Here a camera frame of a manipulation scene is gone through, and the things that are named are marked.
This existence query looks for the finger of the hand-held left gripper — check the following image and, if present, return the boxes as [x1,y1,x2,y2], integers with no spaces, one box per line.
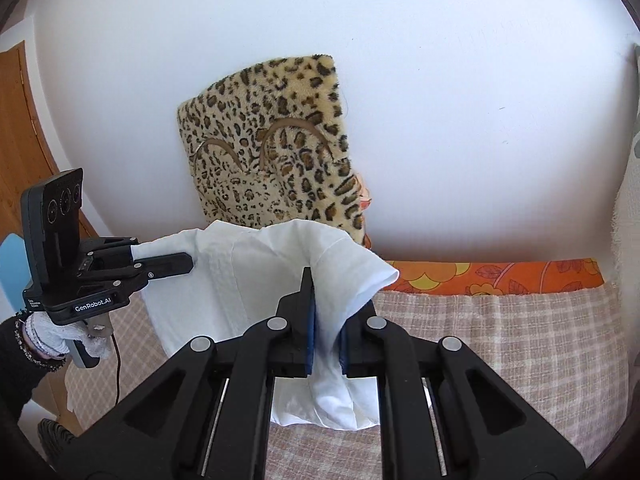
[80,253,194,290]
[82,235,140,268]

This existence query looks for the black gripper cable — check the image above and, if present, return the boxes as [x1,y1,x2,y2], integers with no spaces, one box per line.
[107,332,124,406]

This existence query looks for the orange floral bed sheet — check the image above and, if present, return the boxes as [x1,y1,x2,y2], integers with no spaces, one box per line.
[362,257,606,297]

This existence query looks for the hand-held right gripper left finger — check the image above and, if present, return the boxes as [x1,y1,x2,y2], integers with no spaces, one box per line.
[87,266,317,480]

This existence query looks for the person's striped pants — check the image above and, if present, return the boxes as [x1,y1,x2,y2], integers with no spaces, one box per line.
[37,419,76,466]

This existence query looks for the wooden door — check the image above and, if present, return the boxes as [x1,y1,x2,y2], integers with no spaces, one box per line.
[0,42,101,241]

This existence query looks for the blue chair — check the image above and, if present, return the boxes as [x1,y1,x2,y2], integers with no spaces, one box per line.
[0,233,31,321]

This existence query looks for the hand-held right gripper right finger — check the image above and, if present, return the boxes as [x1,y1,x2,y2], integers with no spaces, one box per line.
[337,300,586,480]

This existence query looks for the white shirt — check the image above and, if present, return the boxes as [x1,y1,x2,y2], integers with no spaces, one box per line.
[132,218,433,432]

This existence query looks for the person's left hand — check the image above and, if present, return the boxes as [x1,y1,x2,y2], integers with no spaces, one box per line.
[25,311,113,361]

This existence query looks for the beige plaid blanket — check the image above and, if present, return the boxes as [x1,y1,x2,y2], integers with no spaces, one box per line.
[65,280,631,480]

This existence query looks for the leopard print plush bag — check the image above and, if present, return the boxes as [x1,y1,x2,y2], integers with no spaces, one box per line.
[176,52,373,251]

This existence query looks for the person's left forearm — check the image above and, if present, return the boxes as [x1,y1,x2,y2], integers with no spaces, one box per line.
[0,310,68,441]

